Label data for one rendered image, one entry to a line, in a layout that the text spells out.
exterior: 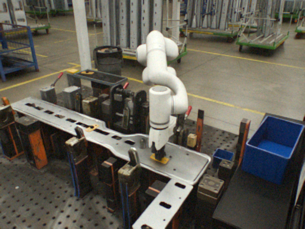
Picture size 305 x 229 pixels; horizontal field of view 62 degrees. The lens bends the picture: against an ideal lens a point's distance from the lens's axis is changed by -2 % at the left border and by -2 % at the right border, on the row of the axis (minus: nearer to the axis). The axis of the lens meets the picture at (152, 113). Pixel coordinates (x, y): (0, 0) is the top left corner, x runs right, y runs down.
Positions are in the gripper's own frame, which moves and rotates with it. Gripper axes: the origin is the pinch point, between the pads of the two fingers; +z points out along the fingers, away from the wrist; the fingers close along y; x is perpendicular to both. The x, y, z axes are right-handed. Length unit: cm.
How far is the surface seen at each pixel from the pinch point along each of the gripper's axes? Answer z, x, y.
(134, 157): -4.7, -4.5, 12.9
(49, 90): -1, -102, -21
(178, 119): -8.6, -0.9, -19.7
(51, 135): 17, -79, 0
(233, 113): 105, -30, -263
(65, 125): 3, -62, 1
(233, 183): 0.6, 34.0, 0.8
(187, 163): 3.5, 11.9, -4.5
